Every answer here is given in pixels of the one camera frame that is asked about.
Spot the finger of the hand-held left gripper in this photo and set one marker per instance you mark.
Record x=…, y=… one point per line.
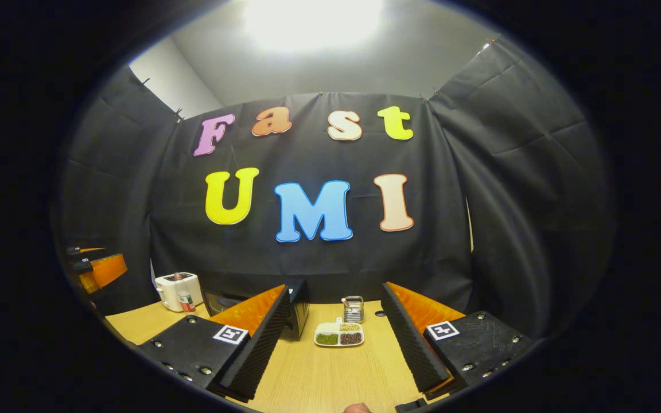
x=109, y=269
x=86, y=250

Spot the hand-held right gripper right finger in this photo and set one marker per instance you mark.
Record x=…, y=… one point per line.
x=413, y=344

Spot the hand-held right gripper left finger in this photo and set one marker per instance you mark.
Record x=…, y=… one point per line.
x=261, y=350

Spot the black electric oven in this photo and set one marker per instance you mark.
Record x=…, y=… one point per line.
x=299, y=310

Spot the white toaster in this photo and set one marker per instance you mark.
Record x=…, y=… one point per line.
x=165, y=289

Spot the white divided bean tray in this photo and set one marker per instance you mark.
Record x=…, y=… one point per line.
x=339, y=338

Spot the red label plastic bottle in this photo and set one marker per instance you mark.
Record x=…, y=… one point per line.
x=184, y=299

